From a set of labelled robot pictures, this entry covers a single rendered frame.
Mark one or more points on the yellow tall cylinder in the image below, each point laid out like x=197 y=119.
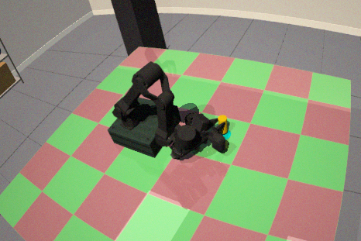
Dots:
x=221 y=119

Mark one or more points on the cyan circle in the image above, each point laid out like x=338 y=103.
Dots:
x=226 y=135

